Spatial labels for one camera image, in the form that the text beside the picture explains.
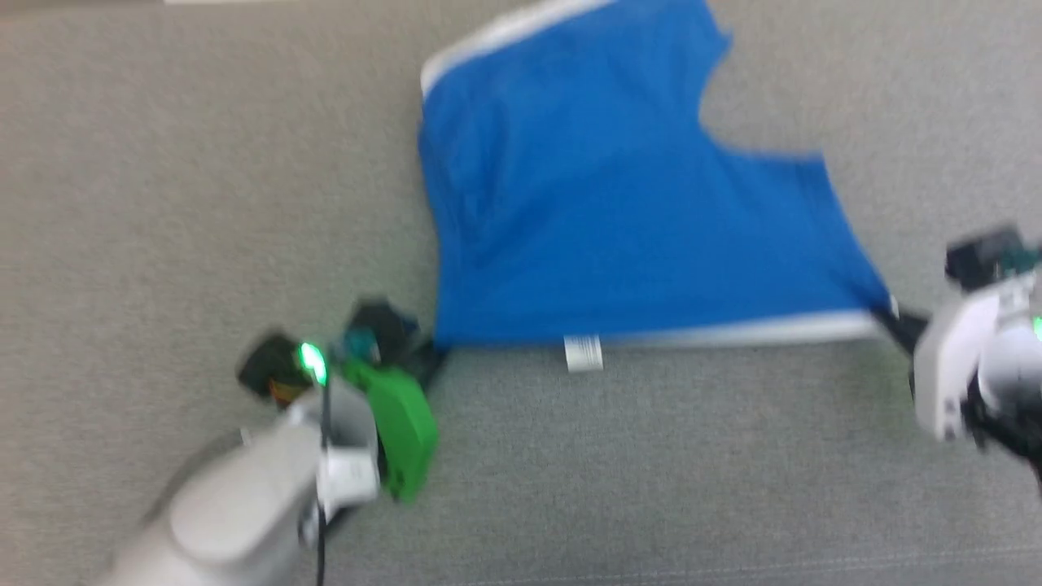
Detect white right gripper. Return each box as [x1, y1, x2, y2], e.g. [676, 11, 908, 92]
[869, 281, 1006, 446]

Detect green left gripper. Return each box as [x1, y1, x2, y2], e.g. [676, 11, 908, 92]
[234, 332, 451, 504]

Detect blue shorts with white trim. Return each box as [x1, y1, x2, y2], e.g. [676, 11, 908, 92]
[417, 0, 898, 374]

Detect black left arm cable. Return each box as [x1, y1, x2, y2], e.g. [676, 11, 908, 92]
[312, 383, 333, 586]

